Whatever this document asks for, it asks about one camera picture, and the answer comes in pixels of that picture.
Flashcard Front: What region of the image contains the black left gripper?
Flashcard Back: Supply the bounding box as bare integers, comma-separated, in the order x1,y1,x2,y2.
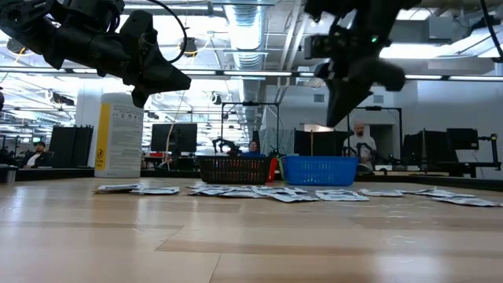
42,25,193,109

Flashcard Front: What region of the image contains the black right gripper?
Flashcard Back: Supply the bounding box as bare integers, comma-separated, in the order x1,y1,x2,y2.
314,23,406,129

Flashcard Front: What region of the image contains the white blue-print square packet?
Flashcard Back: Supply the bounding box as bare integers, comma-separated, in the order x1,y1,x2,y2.
431,196,503,208
416,189,475,199
187,184,237,197
270,192,320,204
314,189,370,202
94,182,143,194
358,188,405,198
251,185,308,197
398,187,438,195
218,189,265,199
129,186,181,196

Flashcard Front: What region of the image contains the person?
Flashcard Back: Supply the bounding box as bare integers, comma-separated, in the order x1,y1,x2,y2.
342,120,377,170
21,140,54,169
245,140,263,158

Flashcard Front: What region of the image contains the white wipes canister yellow label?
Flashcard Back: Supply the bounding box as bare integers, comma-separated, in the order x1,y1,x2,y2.
94,92,145,178

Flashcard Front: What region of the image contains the black partition panel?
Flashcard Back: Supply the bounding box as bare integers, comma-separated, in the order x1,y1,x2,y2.
293,129,351,157
49,125,94,169

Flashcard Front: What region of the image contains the blue plastic basket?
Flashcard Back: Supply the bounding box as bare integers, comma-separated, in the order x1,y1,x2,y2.
281,155,359,186

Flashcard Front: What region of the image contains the long ceiling light strip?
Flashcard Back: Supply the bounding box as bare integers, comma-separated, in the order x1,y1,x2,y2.
0,66,503,82

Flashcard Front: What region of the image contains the black plastic basket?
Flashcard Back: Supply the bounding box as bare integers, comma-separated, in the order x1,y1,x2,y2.
198,156,273,185

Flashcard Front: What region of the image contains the black station frame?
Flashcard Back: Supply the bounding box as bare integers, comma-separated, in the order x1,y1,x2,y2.
347,105,403,166

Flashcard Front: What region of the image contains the black hanging ceiling camera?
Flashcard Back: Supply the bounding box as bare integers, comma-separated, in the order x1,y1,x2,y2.
6,37,28,55
179,37,200,58

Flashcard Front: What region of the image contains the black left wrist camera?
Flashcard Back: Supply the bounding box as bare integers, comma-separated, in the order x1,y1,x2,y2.
119,9,158,58

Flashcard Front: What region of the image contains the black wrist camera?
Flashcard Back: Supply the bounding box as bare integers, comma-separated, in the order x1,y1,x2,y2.
119,9,158,58
304,33,343,60

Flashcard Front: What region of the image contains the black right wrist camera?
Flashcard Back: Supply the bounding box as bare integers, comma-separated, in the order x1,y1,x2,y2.
304,33,343,60

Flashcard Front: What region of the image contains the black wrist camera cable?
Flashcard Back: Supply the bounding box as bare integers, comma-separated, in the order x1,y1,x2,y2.
147,0,189,64

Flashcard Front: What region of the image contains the silver ceiling duct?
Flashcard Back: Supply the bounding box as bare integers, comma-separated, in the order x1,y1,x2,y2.
223,0,268,130

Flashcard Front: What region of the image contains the black table frame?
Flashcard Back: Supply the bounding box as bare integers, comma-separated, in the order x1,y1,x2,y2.
0,167,503,193

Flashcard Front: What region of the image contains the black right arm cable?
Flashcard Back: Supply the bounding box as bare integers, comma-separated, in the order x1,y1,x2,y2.
479,0,503,64

